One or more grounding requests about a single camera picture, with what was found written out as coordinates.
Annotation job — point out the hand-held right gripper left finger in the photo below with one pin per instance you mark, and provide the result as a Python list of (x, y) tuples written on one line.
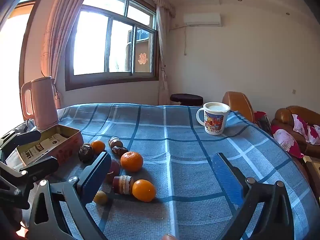
[(100, 172)]

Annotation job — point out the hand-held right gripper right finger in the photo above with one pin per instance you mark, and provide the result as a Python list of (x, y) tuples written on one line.
[(226, 177)]

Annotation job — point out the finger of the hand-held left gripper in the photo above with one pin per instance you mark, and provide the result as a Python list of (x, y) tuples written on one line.
[(25, 137), (40, 166)]

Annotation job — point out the dark brown chocolate ball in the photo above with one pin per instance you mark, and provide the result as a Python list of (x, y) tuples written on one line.
[(85, 153)]

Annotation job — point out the small yellow-green fruit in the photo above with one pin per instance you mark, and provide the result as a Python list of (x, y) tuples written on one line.
[(100, 198)]

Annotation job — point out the snack packet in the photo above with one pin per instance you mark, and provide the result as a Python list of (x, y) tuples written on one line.
[(122, 185)]

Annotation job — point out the small round orange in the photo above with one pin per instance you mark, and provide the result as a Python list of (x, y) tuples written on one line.
[(98, 146)]

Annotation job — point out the red metal tin box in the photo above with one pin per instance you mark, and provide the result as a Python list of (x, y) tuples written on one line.
[(67, 147)]

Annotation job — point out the large orange mandarin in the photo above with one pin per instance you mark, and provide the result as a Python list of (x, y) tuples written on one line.
[(132, 161)]

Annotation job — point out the smooth oval orange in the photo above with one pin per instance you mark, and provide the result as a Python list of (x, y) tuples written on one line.
[(143, 190)]

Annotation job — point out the pink electric kettle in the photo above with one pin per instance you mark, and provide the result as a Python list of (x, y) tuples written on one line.
[(42, 100)]

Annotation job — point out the blue plaid tablecloth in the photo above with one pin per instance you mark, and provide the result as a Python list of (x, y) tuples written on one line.
[(187, 155)]

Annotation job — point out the white printed cup with lid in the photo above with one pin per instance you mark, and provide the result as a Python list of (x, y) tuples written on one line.
[(215, 122)]

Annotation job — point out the red patterned cloth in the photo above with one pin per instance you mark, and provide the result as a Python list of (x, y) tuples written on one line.
[(262, 122)]

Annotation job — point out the pink floral cushion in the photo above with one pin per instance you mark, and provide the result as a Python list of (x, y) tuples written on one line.
[(306, 128), (287, 140)]

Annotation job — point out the brown leather chair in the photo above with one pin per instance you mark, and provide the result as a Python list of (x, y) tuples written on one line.
[(237, 102)]

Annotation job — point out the bright side window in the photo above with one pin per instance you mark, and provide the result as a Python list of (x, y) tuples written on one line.
[(15, 55)]

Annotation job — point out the brown leather sofa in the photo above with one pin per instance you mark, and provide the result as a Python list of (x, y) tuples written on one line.
[(283, 115)]

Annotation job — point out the dark round stool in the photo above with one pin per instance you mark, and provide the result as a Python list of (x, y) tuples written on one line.
[(186, 98)]

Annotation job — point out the pink long curtain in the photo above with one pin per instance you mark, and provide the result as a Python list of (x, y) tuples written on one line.
[(60, 30)]

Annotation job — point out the brown framed sliding window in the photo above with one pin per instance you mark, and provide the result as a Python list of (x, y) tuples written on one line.
[(92, 42)]

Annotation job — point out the red paper window decoration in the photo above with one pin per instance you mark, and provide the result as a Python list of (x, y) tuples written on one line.
[(142, 59)]

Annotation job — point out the pink narrow curtain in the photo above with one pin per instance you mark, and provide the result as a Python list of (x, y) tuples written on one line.
[(162, 55)]

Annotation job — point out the white wall air conditioner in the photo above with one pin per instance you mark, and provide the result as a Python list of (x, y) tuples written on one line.
[(202, 18)]

